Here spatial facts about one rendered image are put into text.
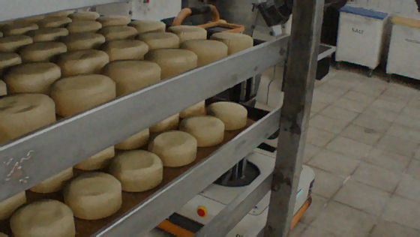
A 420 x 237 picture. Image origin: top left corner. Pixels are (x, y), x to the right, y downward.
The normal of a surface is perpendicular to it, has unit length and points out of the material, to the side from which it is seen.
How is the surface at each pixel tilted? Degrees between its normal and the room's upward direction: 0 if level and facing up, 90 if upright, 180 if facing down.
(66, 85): 0
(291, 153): 90
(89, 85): 0
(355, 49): 92
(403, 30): 91
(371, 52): 92
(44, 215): 0
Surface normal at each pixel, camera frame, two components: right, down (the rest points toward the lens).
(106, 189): 0.06, -0.92
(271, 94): -0.54, 0.29
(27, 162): 0.85, 0.24
